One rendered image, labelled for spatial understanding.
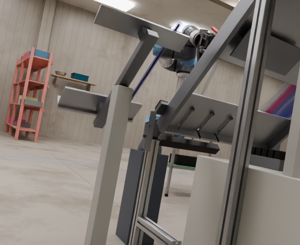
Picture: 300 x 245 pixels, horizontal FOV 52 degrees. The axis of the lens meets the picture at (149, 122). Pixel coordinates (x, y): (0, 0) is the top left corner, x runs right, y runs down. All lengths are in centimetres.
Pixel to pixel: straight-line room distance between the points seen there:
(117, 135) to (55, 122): 903
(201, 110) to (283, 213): 66
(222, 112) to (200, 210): 52
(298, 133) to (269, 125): 81
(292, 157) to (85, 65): 977
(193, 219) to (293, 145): 43
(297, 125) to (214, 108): 59
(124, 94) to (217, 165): 40
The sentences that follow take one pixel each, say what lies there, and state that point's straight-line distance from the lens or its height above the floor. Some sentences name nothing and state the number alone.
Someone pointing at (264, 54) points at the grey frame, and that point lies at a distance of 95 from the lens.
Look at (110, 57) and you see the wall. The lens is 1071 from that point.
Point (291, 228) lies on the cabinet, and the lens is 83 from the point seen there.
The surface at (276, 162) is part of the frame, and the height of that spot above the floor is 65.
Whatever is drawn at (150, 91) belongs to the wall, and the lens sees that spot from 1123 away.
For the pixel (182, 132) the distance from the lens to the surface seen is 138.
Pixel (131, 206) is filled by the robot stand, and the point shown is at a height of 22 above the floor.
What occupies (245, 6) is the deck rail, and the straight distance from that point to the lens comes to 110.
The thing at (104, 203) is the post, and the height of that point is 39.
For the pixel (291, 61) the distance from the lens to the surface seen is 133.
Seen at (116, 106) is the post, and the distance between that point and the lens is 110.
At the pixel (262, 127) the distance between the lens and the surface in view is 164.
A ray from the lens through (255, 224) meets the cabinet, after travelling 90.
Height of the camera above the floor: 67
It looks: 2 degrees up
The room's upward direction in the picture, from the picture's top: 10 degrees clockwise
